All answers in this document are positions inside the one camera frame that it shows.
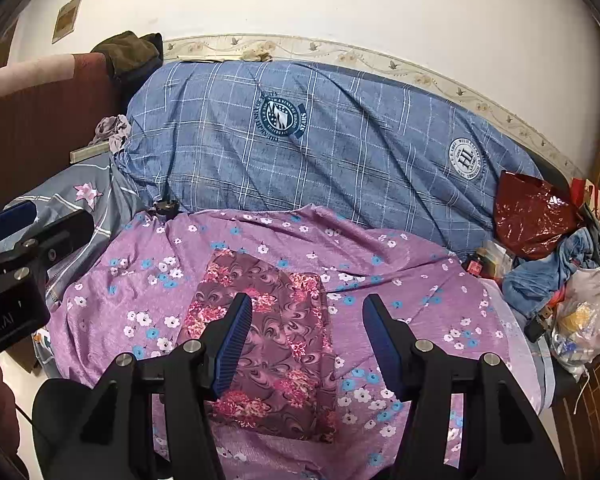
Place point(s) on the small dark bottle red label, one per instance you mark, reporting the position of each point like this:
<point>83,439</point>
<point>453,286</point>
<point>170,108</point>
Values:
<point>476,266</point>

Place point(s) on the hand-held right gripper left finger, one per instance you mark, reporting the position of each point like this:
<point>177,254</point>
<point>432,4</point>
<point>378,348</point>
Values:
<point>235,345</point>

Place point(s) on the small black object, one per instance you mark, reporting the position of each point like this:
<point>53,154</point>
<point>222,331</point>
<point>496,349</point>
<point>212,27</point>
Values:
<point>165,208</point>

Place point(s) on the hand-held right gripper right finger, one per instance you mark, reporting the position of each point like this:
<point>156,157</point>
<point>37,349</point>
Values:
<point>380,345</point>

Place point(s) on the small yellowish wall picture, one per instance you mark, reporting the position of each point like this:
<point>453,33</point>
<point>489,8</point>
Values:
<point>67,17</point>

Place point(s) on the blue plaid duvet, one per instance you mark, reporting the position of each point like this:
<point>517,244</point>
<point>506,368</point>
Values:
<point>355,160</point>

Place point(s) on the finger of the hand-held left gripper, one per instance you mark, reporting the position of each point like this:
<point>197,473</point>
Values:
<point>60,237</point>
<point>10,222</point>

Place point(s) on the brown bed headboard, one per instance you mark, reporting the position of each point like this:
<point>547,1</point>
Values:
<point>30,135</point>

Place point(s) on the maroon pink floral shirt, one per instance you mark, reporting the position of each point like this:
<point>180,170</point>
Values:
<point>290,310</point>

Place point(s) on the red gift bag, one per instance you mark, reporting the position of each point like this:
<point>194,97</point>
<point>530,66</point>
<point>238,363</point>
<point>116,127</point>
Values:
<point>587,197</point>

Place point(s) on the blue denim garment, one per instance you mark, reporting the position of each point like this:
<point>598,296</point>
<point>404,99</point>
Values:
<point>530,285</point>

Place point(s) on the olive green cloth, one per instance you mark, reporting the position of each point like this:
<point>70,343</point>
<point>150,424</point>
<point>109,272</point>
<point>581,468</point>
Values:
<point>125,52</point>

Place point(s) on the beige crumpled cloth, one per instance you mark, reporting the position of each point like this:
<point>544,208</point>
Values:
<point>257,54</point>

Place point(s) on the floral wall border strip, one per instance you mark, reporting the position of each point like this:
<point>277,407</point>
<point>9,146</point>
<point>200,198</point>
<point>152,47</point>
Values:
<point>330,50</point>

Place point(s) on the pale blue mattress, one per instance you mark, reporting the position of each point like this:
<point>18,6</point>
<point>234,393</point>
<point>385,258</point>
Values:
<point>525,355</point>

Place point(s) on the white green packet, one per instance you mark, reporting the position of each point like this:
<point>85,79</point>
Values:
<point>497,260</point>

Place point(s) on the red plastic bag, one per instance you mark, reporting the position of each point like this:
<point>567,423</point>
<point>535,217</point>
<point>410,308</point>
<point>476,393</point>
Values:
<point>530,220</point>

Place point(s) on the small lilac grey cloth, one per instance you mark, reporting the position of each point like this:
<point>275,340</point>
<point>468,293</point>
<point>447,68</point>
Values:
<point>112,130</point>

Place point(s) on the clear plastic bag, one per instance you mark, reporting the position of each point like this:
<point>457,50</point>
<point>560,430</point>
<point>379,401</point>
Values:
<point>585,320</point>

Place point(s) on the purple floral bed sheet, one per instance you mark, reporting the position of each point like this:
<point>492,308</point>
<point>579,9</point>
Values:
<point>405,270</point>

